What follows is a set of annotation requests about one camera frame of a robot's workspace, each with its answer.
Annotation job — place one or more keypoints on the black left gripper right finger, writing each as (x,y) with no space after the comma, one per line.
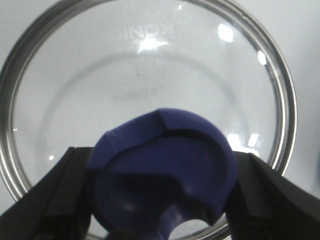
(264,205)

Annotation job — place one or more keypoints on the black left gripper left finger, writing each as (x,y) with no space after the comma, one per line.
(56,207)

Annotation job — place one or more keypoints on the glass lid with blue knob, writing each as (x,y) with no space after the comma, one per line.
(164,92)

